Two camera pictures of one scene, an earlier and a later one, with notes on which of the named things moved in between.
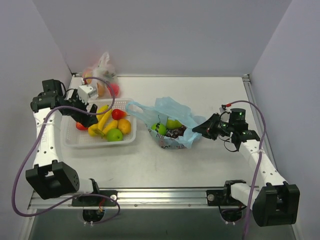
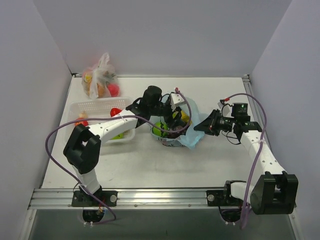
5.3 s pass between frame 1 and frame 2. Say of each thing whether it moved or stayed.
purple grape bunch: stayed
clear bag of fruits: stayed
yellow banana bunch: moved
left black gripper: moved
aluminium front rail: stayed
